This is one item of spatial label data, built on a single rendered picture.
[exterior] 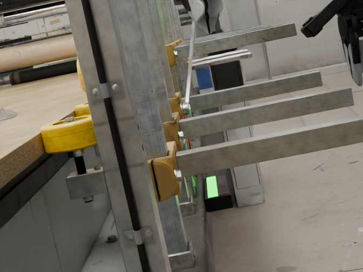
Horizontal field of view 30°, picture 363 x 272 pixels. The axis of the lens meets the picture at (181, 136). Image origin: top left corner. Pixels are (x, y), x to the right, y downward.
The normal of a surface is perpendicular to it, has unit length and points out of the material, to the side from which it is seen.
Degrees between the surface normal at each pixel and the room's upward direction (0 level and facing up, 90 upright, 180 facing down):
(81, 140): 90
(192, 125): 90
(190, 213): 90
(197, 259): 0
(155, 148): 90
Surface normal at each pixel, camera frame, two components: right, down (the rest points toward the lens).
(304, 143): -0.02, 0.15
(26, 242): 0.98, -0.19
